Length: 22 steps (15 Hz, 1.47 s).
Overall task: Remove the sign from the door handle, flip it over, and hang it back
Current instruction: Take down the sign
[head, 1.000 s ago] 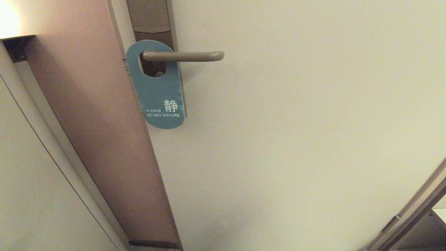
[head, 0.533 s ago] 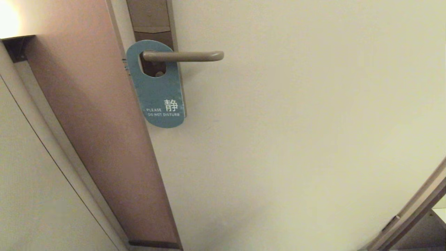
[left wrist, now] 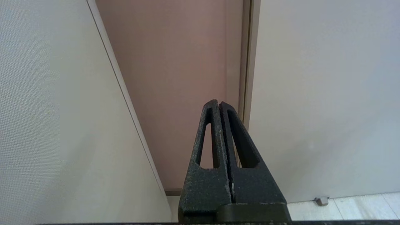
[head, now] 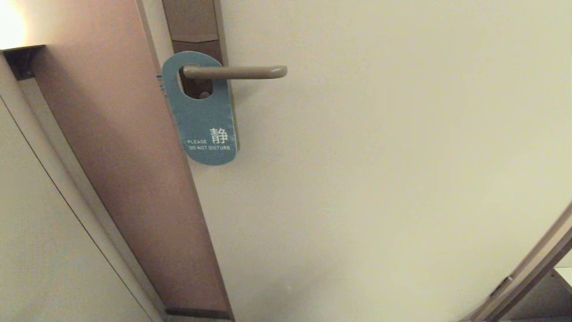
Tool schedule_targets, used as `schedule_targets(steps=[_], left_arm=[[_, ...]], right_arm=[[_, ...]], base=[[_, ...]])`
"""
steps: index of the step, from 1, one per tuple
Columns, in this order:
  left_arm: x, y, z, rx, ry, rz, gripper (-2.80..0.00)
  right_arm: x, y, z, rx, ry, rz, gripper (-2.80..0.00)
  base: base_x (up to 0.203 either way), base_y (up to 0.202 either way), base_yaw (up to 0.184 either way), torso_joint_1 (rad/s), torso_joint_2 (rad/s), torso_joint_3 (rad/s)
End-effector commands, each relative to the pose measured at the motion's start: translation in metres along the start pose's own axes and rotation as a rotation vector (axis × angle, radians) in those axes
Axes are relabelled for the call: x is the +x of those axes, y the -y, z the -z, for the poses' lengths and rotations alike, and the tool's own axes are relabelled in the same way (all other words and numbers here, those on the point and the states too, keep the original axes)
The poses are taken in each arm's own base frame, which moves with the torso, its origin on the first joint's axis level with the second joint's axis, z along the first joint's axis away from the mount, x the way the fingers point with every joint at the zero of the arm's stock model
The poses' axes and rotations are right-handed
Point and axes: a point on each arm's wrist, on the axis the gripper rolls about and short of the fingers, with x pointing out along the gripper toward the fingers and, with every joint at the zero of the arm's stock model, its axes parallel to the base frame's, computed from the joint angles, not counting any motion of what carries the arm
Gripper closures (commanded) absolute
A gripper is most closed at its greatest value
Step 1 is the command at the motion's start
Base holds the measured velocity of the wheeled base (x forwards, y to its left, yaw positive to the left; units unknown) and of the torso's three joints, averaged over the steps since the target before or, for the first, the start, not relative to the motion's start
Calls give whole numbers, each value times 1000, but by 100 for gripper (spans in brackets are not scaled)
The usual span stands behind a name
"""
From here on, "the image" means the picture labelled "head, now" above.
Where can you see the blue and white door hanger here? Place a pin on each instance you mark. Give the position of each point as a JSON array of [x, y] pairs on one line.
[[201, 120]]

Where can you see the cream door panel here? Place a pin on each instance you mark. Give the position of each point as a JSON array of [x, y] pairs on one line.
[[380, 156]]

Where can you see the metal door latch plate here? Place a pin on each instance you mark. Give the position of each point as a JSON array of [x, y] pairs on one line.
[[161, 85]]

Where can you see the bronze door lock plate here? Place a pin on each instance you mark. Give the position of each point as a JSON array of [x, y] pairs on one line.
[[192, 18]]

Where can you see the small dark hinge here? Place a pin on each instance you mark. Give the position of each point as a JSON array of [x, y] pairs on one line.
[[501, 286]]

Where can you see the brown wooden frame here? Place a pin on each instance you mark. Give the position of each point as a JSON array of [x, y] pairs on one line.
[[527, 273]]

